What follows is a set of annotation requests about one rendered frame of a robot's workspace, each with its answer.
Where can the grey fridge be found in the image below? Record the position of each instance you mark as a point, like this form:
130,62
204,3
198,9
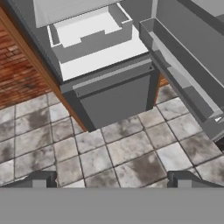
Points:
96,62

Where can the grey freezer drawer front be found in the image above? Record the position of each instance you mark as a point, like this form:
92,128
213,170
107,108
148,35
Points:
116,102

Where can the brown wooden cabinet side panel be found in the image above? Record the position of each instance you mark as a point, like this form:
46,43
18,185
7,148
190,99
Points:
35,61

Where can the white fridge drawer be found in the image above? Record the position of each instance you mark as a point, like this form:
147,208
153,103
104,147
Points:
87,29

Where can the grey fridge door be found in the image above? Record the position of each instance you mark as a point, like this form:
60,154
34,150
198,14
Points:
189,32

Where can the pale glass fridge shelf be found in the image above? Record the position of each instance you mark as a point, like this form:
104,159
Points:
64,10

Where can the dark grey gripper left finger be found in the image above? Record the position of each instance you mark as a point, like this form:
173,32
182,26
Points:
43,177

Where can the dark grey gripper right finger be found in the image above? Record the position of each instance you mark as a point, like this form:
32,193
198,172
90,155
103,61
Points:
180,177

